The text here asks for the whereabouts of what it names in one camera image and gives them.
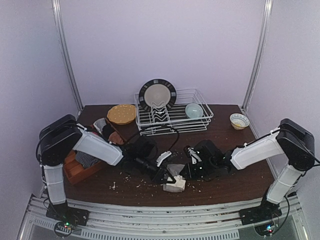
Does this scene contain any light blue bowl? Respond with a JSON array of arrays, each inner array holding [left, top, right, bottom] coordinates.
[[185, 103, 204, 119]]

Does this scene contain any white wire dish rack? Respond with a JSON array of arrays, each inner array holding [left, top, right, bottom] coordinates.
[[134, 88, 214, 136]]

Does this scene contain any left aluminium frame post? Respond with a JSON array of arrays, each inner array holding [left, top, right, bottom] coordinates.
[[51, 0, 84, 112]]

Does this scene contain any yellow dotted plate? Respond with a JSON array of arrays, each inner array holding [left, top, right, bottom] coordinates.
[[106, 104, 136, 125]]

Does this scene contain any black rolled underwear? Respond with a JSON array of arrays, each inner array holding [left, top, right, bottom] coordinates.
[[101, 124, 115, 140]]

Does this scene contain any aluminium front rail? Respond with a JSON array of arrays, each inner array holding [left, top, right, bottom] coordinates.
[[17, 196, 312, 240]]

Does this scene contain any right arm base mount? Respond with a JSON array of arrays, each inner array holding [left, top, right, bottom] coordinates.
[[239, 190, 282, 237]]

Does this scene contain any yellow patterned white bowl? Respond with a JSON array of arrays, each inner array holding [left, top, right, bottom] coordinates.
[[229, 113, 250, 130]]

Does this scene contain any brown rolled underwear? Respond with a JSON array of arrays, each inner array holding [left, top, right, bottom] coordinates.
[[108, 132, 125, 145]]

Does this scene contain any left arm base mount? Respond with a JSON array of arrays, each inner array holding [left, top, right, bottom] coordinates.
[[43, 197, 90, 239]]

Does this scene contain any grey striped boxer underwear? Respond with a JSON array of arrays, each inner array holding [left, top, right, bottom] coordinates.
[[75, 151, 100, 169]]

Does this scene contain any aluminium frame post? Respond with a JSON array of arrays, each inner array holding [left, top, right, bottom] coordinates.
[[51, 0, 84, 112], [241, 0, 273, 113]]

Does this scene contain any grey beige sock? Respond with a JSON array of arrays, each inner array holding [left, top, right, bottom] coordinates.
[[162, 164, 186, 193]]

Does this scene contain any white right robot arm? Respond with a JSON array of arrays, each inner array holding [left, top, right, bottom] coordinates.
[[179, 118, 318, 210]]

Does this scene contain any grey rolled sock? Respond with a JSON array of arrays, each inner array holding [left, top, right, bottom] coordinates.
[[93, 118, 107, 133]]

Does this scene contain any black rimmed grey plate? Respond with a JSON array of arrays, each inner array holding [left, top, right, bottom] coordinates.
[[138, 78, 177, 112]]

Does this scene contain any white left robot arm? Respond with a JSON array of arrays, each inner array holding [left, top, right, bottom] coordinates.
[[35, 114, 176, 208]]

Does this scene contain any brown wooden organizer box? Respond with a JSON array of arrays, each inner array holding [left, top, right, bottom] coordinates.
[[63, 117, 124, 186]]

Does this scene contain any right aluminium frame post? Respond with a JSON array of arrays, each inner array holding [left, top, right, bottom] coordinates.
[[241, 0, 273, 113]]

